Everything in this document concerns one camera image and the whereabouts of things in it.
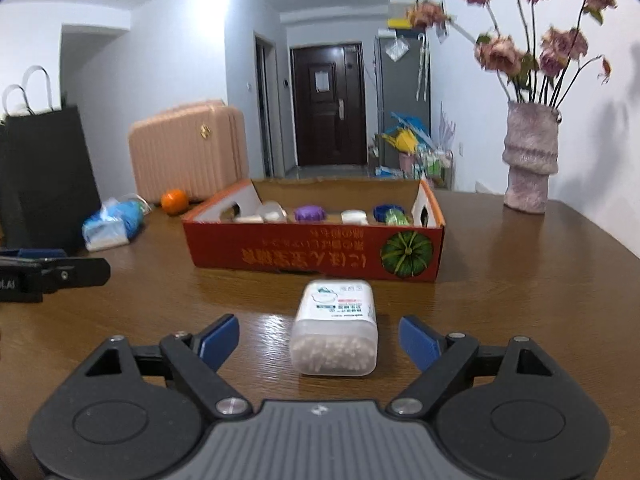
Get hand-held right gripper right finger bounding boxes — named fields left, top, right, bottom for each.
left=387, top=315, right=557, bottom=417

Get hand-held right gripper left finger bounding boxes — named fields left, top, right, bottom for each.
left=82, top=314, right=253, bottom=419

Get clear cotton swab box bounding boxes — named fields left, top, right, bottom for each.
left=290, top=279, right=378, bottom=377

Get red cardboard box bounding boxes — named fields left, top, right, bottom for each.
left=181, top=177, right=446, bottom=284

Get purple bottle cap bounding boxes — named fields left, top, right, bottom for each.
left=294, top=204, right=328, bottom=223

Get white tissue pack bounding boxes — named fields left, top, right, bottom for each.
left=82, top=215, right=130, bottom=252

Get blue plastic pack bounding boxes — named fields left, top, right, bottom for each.
left=101, top=198, right=147, bottom=241

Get black paper bag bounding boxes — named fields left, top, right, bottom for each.
left=0, top=65, right=102, bottom=257

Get orange fruit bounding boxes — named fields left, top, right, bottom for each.
left=160, top=188, right=190, bottom=215

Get pink ribbed suitcase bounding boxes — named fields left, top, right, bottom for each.
left=128, top=99, right=250, bottom=204

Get storage cart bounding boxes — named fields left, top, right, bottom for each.
left=419, top=144, right=454, bottom=190

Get colourful kite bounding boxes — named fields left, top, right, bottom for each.
left=382, top=111, right=431, bottom=155

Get pink ceramic vase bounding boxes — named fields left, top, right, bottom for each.
left=502, top=101, right=562, bottom=215

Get grey refrigerator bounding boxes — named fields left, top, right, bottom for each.
left=375, top=29, right=434, bottom=163

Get dark brown entrance door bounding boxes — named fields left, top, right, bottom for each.
left=290, top=42, right=369, bottom=167

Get dried pink flowers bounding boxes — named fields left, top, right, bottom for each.
left=405, top=0, right=619, bottom=109

